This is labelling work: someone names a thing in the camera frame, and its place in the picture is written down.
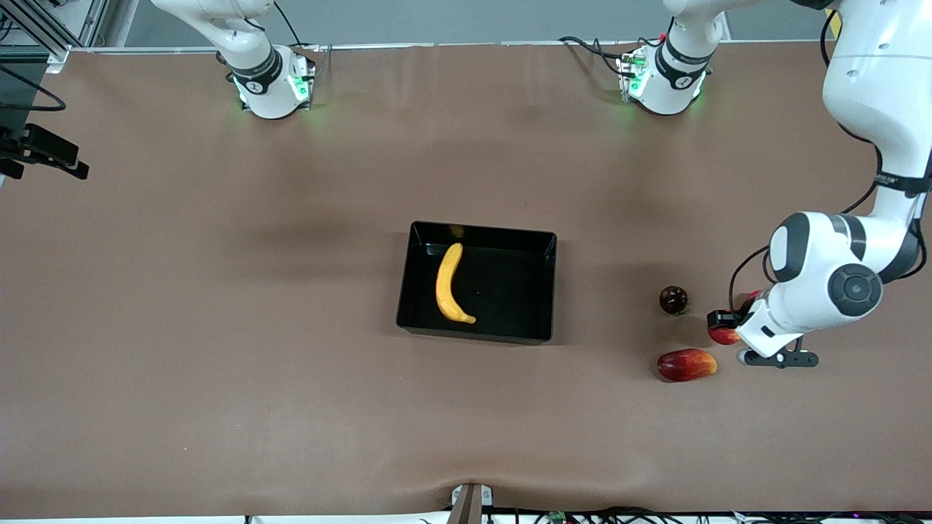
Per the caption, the yellow banana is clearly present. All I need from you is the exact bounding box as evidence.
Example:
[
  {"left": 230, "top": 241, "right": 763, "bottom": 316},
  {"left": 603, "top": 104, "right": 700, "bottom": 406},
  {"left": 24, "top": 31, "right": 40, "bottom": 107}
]
[{"left": 435, "top": 242, "right": 478, "bottom": 325}]

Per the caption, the dark red plum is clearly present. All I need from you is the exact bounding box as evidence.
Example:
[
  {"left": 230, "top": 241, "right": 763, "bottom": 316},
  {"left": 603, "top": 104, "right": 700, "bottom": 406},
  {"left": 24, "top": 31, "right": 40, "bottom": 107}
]
[{"left": 659, "top": 285, "right": 690, "bottom": 317}]

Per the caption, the red yellow mango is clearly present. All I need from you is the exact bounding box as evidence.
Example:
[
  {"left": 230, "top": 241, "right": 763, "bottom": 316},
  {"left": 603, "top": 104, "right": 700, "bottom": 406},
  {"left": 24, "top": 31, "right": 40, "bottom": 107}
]
[{"left": 656, "top": 348, "right": 719, "bottom": 384}]

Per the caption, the black rectangular plastic tray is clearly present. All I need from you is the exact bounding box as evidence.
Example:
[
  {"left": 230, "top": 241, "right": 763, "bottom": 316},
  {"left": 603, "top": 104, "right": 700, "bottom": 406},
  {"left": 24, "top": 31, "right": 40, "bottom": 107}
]
[{"left": 395, "top": 221, "right": 558, "bottom": 345}]

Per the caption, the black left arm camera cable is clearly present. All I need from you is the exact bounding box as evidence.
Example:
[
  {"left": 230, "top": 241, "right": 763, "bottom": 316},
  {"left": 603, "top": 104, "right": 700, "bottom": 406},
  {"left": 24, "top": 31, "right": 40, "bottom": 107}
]
[{"left": 729, "top": 7, "right": 932, "bottom": 315}]

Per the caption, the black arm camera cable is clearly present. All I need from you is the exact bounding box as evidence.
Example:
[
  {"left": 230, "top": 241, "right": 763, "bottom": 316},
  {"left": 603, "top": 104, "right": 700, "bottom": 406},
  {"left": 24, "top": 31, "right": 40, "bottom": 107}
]
[
  {"left": 0, "top": 65, "right": 68, "bottom": 112},
  {"left": 729, "top": 7, "right": 932, "bottom": 315}
]

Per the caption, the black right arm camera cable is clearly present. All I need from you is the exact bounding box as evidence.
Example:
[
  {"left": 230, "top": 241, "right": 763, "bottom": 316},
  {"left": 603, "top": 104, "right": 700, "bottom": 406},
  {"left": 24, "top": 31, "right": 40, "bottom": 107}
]
[{"left": 0, "top": 65, "right": 68, "bottom": 112}]

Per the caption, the aluminium profile frame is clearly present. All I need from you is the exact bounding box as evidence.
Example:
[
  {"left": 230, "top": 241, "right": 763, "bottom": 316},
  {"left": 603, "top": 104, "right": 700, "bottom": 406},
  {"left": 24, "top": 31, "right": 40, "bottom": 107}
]
[{"left": 0, "top": 0, "right": 110, "bottom": 74}]

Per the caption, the black arm base cable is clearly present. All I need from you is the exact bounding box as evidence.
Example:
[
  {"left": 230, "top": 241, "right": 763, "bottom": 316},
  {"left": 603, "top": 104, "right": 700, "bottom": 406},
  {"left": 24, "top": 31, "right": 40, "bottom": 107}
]
[
  {"left": 273, "top": 0, "right": 307, "bottom": 49},
  {"left": 558, "top": 35, "right": 628, "bottom": 78}
]

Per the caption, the metal table edge bracket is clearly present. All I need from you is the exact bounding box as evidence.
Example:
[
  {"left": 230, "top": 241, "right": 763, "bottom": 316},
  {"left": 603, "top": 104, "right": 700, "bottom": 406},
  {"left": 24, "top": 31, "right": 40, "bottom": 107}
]
[{"left": 450, "top": 483, "right": 494, "bottom": 524}]

